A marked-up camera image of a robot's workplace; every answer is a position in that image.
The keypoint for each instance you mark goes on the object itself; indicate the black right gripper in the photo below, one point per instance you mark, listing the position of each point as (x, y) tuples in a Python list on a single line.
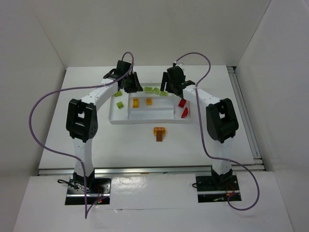
[(169, 85)]

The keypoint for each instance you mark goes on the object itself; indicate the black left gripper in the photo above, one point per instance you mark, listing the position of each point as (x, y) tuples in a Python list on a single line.
[(132, 86)]

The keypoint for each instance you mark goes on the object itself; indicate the yellow striped lego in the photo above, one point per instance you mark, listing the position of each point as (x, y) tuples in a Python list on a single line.
[(135, 103)]

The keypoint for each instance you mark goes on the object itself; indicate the pale green lego end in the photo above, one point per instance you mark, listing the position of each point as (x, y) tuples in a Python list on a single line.
[(148, 90)]

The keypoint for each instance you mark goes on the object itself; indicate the dark green small lego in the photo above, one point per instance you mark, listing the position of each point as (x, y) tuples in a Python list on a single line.
[(118, 93)]

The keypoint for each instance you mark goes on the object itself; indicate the pale green sloped lego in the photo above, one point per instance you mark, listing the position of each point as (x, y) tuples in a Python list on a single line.
[(163, 93)]

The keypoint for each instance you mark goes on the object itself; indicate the orange face lego brick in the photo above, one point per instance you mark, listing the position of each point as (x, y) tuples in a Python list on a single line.
[(149, 101)]

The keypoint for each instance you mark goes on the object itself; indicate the lime green curved lego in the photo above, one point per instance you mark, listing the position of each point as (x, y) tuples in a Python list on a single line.
[(120, 105)]

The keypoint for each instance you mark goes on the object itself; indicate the red curved lego brick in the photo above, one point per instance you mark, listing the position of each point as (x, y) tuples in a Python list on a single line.
[(185, 113)]

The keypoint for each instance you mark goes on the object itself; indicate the yellow lego brick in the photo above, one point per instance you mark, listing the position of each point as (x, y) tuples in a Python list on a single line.
[(161, 129)]

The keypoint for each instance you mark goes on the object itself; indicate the brown 2x2 lego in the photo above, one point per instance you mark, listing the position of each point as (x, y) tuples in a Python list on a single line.
[(159, 136)]

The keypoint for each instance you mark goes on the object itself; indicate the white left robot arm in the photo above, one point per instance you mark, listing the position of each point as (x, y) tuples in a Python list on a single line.
[(82, 119)]

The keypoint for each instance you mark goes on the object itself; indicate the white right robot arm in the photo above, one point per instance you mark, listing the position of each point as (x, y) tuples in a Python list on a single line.
[(219, 115)]

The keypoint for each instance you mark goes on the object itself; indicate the white compartment sorting tray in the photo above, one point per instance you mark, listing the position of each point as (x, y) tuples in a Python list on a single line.
[(163, 110)]

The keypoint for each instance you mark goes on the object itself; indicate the aluminium front rail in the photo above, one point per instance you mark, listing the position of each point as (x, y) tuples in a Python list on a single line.
[(130, 171)]

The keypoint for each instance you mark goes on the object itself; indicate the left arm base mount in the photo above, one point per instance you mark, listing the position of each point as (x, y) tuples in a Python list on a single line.
[(99, 192)]

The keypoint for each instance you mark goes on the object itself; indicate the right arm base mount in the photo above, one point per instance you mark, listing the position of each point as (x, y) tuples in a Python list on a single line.
[(207, 192)]

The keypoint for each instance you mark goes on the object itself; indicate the aluminium side rail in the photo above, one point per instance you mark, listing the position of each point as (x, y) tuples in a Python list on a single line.
[(245, 117)]

